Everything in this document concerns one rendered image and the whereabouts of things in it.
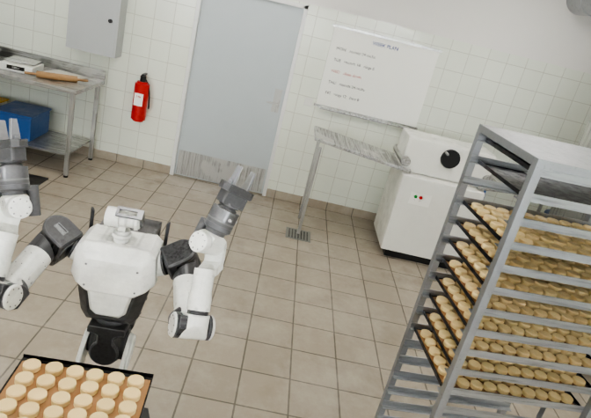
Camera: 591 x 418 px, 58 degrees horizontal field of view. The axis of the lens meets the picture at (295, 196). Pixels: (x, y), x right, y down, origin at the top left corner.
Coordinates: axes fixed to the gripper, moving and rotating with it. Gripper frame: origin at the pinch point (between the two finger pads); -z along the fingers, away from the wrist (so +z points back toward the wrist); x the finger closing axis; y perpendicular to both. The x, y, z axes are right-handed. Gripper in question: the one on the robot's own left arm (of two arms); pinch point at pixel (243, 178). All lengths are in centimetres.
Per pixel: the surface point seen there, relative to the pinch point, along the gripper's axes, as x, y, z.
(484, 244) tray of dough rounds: -92, -29, -19
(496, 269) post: -80, -45, -11
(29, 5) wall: 2, 486, -53
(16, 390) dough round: 32, 5, 82
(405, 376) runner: -135, 2, 49
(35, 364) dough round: 26, 14, 78
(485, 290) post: -83, -43, -3
